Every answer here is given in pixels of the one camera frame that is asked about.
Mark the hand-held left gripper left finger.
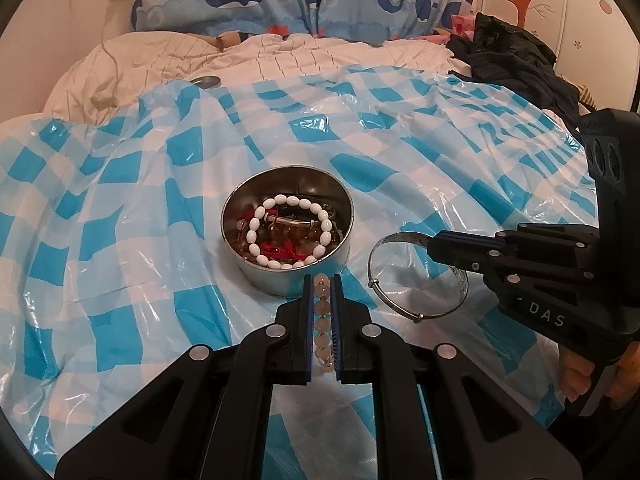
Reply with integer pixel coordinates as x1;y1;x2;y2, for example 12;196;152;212
54;275;317;480

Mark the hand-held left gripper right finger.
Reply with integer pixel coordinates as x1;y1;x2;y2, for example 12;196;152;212
330;275;584;480

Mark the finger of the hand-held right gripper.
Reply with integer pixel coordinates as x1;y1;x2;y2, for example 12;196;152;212
481;256;609;292
430;225;602;267

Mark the pink bead bracelet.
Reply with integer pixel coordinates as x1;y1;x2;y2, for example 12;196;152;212
312;273;335;372

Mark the round metal tin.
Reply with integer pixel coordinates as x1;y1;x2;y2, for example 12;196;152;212
221;167;355;297

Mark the wide silver bangle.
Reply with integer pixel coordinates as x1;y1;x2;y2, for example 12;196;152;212
367;232;471;321

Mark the person's right hand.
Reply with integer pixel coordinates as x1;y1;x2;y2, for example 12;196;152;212
557;342;640;407

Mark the thin silver bangle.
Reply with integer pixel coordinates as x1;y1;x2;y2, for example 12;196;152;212
266;214;322;227

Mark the blue checkered plastic sheet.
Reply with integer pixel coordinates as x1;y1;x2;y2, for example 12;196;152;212
0;65;601;480

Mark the black clothing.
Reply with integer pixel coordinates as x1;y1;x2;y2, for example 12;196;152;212
445;12;597;126

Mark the pink patterned cloth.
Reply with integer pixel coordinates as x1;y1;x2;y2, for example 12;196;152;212
435;12;477;44

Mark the white quilt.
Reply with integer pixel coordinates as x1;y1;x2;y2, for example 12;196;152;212
42;30;476;126

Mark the white wardrobe with tree sticker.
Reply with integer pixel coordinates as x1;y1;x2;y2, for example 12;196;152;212
480;0;640;111

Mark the brown and black object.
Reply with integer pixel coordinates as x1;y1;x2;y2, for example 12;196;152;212
210;32;251;52

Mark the red string bracelet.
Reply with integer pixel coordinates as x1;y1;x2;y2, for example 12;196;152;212
257;240;307;264

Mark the brown bead bracelet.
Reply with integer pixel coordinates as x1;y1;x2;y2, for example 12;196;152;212
235;212;342;262

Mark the white bead bracelet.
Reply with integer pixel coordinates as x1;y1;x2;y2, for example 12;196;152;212
244;195;332;270

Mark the thin white cable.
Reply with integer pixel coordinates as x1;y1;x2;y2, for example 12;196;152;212
97;0;123;111

